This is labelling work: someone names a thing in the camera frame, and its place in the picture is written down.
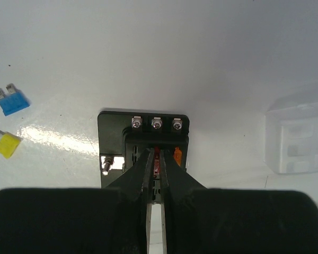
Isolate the black fuse box base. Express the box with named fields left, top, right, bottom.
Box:
left=98, top=110, right=190, bottom=204

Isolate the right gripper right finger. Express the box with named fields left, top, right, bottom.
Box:
left=160, top=150, right=318, bottom=253

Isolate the red blade fuse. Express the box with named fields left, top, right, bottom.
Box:
left=153, top=147, right=161, bottom=178

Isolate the yellow blade fuse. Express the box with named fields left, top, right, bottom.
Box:
left=0, top=130, right=21, bottom=159

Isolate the blue blade fuse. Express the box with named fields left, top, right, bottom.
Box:
left=0, top=84, right=30, bottom=116

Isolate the orange blade fuse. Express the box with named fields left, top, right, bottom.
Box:
left=173, top=147, right=182, bottom=166

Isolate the clear fuse box cover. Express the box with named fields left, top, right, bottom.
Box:
left=263, top=85, right=318, bottom=175

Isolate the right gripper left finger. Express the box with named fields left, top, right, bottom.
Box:
left=0, top=149, right=155, bottom=253

